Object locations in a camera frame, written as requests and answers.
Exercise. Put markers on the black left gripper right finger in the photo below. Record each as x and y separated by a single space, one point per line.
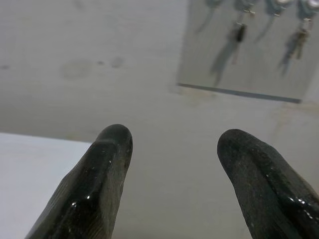
269 189

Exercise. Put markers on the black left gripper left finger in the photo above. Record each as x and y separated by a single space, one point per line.
99 179

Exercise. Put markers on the white plastic table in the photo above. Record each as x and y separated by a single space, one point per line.
25 174

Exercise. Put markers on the silver key bunch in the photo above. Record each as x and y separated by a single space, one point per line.
302 39

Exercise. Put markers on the black car key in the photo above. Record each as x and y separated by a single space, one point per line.
241 32

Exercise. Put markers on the grey wall board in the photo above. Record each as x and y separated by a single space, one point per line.
264 74

